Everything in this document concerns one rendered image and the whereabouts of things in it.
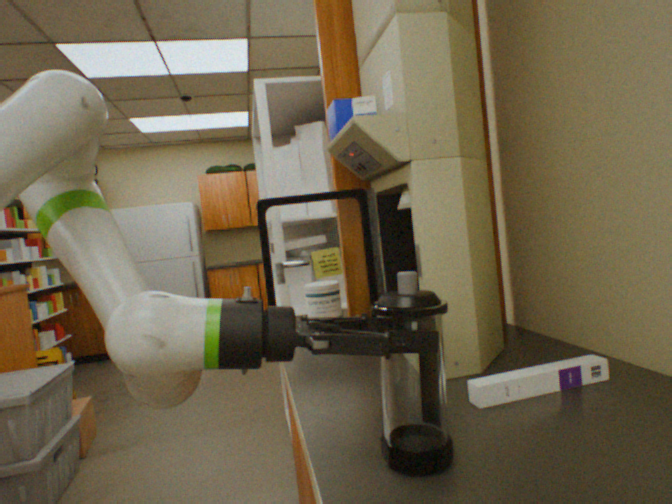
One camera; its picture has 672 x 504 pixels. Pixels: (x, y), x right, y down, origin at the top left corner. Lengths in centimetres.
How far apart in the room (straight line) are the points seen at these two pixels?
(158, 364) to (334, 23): 109
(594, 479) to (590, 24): 91
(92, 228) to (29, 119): 19
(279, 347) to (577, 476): 41
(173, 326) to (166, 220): 529
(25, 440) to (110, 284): 211
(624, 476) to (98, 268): 79
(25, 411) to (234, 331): 226
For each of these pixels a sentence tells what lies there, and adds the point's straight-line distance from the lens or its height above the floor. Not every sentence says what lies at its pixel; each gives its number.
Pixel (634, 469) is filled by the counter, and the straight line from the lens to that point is 75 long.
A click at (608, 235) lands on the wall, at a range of 118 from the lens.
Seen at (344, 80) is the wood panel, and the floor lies 170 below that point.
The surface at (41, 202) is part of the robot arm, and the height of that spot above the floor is 139.
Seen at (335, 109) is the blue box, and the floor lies 157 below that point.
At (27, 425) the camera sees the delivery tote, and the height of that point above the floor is 50.
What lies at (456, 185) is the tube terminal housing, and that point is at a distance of 101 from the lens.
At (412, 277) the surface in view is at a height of 121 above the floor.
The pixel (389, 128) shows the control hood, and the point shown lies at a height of 148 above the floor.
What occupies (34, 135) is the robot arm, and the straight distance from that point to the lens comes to 77.
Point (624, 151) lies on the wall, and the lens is 114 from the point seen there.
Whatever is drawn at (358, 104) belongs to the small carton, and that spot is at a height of 155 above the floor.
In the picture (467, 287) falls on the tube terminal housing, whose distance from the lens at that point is 102.
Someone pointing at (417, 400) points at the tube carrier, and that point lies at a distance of 66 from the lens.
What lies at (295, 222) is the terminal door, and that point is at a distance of 125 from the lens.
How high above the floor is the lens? 129
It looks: 3 degrees down
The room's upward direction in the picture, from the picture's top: 6 degrees counter-clockwise
